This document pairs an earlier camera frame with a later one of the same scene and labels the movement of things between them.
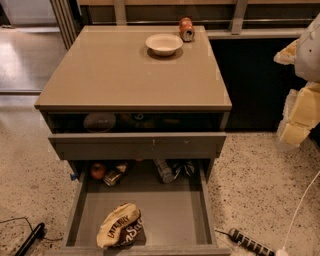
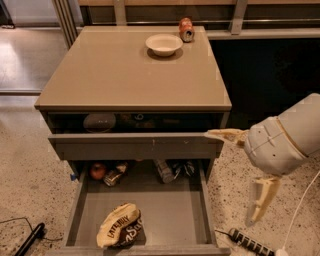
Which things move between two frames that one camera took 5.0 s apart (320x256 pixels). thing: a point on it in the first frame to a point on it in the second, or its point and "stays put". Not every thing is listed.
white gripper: x=309 y=56 to x=271 y=146
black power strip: x=246 y=241 stays put
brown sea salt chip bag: x=122 y=227 stays put
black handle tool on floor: x=25 y=248 stays put
